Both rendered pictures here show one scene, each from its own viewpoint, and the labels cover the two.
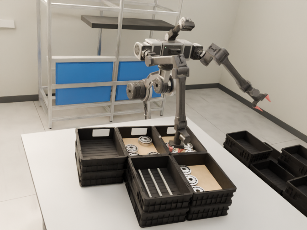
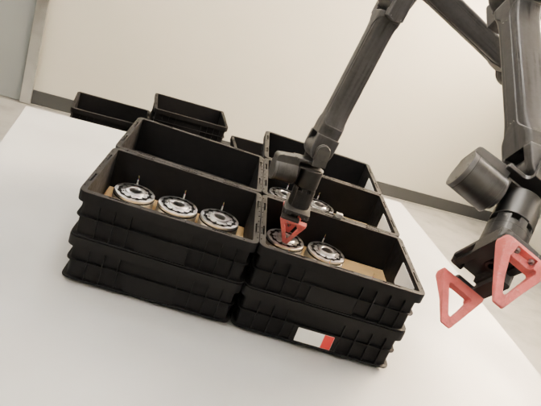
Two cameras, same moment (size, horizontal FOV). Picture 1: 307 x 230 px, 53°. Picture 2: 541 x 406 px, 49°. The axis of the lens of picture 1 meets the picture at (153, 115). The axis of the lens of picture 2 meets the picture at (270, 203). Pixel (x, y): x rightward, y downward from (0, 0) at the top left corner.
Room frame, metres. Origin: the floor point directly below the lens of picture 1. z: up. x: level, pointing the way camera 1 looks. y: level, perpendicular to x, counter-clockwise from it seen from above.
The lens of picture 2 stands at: (2.16, -1.55, 1.50)
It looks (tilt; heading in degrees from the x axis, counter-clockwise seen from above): 22 degrees down; 105
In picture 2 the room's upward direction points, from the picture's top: 20 degrees clockwise
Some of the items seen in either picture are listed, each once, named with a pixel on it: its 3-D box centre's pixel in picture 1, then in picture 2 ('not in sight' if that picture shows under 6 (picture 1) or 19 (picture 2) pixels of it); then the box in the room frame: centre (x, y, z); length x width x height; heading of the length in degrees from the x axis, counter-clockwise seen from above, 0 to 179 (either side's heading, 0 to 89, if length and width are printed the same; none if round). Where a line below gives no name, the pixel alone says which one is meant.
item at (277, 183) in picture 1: (270, 187); not in sight; (2.41, -1.23, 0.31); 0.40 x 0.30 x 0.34; 32
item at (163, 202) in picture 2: (190, 180); (178, 206); (1.61, -0.31, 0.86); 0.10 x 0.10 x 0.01
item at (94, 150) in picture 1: (99, 148); (314, 177); (1.78, 0.34, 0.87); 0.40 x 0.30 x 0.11; 22
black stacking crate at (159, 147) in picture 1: (140, 147); (320, 213); (1.89, 0.06, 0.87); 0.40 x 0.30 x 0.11; 22
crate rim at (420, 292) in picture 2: (178, 139); (336, 245); (2.01, -0.22, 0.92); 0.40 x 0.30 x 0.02; 22
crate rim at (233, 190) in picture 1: (201, 172); (179, 196); (1.63, -0.37, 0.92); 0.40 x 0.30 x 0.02; 22
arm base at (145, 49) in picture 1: (147, 54); not in sight; (2.30, 0.12, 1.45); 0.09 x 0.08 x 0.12; 122
